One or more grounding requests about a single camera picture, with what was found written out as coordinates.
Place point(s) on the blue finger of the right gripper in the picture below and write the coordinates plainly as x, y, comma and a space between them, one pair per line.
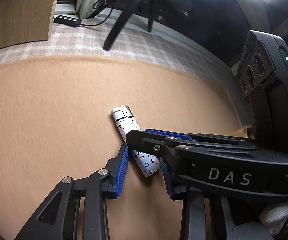
151, 143
170, 134

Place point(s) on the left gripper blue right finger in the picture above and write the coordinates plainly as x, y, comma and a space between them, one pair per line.
176, 188

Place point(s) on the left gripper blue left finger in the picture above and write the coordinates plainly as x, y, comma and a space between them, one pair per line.
112, 184

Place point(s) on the patterned white lighter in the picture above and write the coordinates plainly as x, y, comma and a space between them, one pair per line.
128, 127

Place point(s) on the white gloved right hand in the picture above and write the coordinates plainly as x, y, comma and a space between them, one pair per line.
274, 216

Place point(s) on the brown cardboard box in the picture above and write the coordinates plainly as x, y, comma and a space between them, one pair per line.
244, 132

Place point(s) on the black tripod stand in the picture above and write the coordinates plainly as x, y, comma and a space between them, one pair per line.
123, 19

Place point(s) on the black power strip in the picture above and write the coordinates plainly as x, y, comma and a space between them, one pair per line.
66, 20

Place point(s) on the large light wood board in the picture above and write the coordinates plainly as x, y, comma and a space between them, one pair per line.
23, 21

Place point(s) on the black camera sensor box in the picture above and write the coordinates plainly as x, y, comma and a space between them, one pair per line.
263, 77

